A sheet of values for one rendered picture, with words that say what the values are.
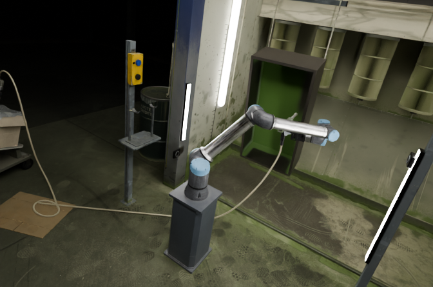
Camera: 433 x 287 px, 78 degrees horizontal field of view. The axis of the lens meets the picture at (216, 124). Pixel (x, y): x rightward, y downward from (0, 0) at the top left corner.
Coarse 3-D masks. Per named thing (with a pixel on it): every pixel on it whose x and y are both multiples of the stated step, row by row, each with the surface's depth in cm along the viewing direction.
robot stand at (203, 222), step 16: (176, 192) 206; (176, 208) 206; (192, 208) 194; (208, 208) 203; (176, 224) 211; (192, 224) 200; (208, 224) 214; (176, 240) 216; (192, 240) 205; (208, 240) 226; (176, 256) 222; (192, 256) 212; (192, 272) 215
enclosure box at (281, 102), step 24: (264, 48) 263; (264, 72) 284; (288, 72) 270; (312, 72) 257; (264, 96) 297; (288, 96) 282; (312, 96) 241; (264, 144) 328; (288, 144) 310; (288, 168) 296
